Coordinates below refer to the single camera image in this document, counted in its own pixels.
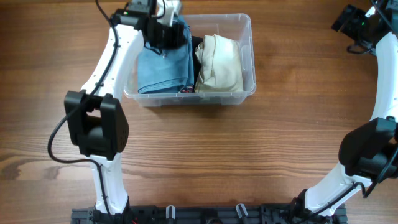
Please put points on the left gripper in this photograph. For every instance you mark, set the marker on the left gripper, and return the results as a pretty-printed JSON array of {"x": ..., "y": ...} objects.
[{"x": 176, "y": 41}]

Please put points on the blue denim jeans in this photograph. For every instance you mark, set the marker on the blue denim jeans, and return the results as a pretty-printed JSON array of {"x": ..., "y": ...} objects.
[{"x": 166, "y": 70}]

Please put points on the black garment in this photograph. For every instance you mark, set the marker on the black garment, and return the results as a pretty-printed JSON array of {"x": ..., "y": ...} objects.
[{"x": 196, "y": 64}]

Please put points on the red plaid shirt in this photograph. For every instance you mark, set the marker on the red plaid shirt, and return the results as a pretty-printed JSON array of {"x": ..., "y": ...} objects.
[{"x": 188, "y": 89}]

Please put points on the cream cloth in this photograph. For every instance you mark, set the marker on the cream cloth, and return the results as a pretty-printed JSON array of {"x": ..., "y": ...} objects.
[{"x": 220, "y": 65}]

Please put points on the clear plastic storage bin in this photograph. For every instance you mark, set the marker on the clear plastic storage bin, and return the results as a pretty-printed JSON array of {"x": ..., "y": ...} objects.
[{"x": 233, "y": 26}]

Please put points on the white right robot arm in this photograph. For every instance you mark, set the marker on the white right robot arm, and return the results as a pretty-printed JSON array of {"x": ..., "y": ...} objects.
[{"x": 367, "y": 155}]

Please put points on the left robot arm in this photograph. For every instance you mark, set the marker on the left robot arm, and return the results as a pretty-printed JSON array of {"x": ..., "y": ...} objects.
[{"x": 96, "y": 121}]

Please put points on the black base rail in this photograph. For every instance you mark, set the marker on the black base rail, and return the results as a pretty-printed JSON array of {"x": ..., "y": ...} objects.
[{"x": 264, "y": 214}]

